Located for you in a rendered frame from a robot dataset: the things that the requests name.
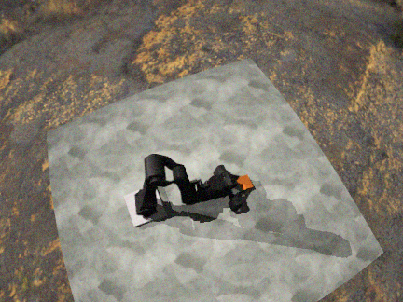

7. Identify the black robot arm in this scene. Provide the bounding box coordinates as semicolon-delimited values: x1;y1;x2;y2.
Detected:
135;154;238;219

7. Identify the orange block with black square face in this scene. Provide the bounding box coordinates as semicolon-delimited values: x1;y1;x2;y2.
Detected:
237;174;253;191

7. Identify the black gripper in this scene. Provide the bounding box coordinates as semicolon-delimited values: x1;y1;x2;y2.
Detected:
214;165;248;212

